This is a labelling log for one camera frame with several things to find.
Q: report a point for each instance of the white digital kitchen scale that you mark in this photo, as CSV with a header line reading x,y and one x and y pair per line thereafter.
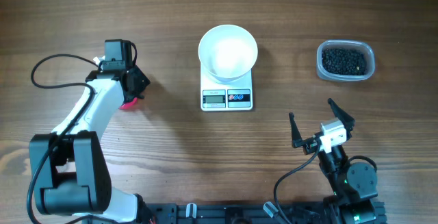
x,y
234,95

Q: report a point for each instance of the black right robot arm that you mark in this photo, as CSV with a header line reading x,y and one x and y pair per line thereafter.
x,y
353,180

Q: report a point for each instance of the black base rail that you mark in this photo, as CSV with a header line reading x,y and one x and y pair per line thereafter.
x,y
301,212

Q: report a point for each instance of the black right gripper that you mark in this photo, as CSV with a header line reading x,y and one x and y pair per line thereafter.
x,y
310,144

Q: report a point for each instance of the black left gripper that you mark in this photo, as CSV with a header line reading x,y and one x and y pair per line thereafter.
x,y
142,81

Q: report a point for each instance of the white bowl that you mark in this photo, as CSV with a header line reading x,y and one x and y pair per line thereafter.
x,y
227,52

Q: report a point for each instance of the pink measuring scoop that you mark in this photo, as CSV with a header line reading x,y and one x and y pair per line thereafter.
x,y
129,105

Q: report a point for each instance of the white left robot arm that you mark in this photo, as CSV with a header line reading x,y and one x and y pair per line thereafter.
x,y
69,175

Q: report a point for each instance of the clear plastic container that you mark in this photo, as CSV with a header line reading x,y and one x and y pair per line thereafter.
x,y
346,44

